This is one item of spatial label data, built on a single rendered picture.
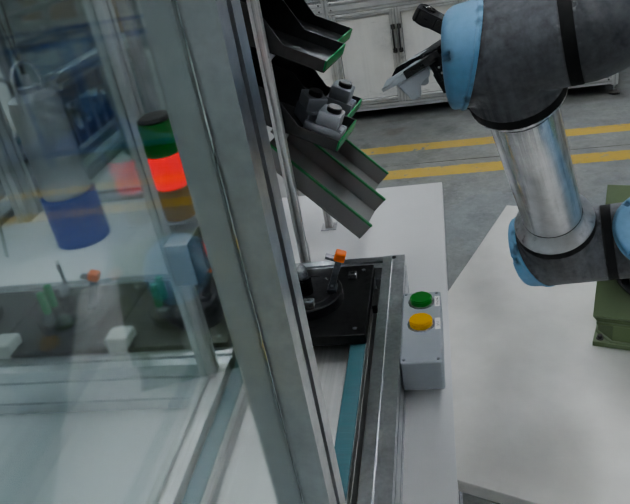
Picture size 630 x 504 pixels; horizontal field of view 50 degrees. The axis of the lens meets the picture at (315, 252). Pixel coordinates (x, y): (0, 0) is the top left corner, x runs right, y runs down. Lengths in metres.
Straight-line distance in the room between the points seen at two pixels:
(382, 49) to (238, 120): 5.01
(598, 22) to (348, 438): 0.64
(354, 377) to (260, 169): 0.89
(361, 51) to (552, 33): 4.55
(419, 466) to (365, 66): 4.41
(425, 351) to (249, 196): 0.91
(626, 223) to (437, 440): 0.44
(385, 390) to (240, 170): 0.86
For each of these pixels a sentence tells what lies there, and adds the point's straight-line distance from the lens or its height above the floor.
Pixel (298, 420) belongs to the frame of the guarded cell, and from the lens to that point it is 0.32.
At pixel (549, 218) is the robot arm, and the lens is 1.00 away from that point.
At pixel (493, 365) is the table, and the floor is 0.86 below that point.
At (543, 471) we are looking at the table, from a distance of 1.10.
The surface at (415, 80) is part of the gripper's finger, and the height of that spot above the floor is 1.31.
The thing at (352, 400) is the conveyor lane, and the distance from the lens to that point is 1.10.
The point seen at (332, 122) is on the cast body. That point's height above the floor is 1.24.
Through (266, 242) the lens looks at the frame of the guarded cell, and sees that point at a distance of 0.27.
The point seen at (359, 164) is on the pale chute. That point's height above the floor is 1.05.
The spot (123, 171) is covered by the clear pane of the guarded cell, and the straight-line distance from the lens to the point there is 0.19.
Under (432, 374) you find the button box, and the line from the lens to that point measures 1.15.
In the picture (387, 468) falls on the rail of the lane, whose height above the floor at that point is 0.96.
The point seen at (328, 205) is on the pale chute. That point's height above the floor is 1.07.
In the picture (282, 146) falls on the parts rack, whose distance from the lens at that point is 1.38.
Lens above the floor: 1.66
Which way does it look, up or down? 28 degrees down
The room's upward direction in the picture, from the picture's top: 11 degrees counter-clockwise
